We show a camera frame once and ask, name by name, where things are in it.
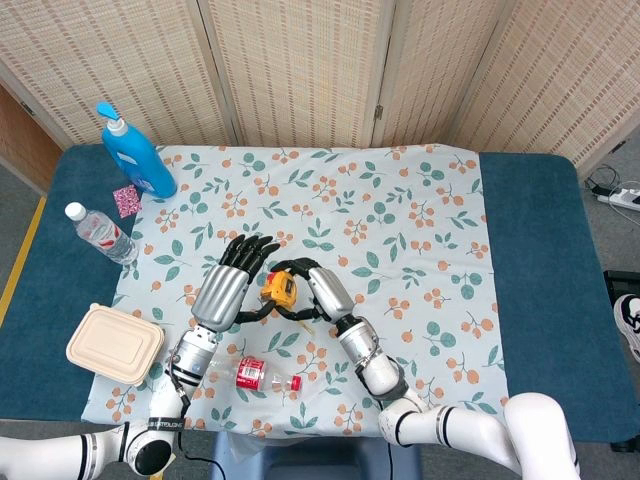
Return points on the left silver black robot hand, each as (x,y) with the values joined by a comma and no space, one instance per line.
(225,290)

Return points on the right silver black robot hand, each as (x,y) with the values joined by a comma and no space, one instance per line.
(325,294)

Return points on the yellow black tape measure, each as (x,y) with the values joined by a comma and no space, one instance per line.
(280,290)

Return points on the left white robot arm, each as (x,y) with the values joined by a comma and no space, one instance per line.
(150,400)

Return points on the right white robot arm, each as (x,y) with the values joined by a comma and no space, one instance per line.
(440,400)

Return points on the floral print tablecloth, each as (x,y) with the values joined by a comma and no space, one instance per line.
(350,210)

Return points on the clear bottle red label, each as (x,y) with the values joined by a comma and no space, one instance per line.
(255,374)

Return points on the beige lidded food container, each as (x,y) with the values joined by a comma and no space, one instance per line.
(116,344)

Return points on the pink patterned square card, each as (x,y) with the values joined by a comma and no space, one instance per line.
(127,201)

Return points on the clear water bottle white cap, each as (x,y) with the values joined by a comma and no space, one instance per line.
(102,233)

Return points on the blue pump dispenser bottle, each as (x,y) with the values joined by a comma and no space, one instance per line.
(138,160)

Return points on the blue chair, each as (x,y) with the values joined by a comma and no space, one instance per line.
(300,460)

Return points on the woven folding screen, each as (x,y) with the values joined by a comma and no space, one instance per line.
(320,70)

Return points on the blue table cover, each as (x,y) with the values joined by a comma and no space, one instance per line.
(545,250)

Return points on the black box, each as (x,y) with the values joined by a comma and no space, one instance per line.
(622,286)

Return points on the black and white sneaker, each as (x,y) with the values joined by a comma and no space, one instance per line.
(631,320)

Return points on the white power strip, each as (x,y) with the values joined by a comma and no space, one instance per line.
(622,198)

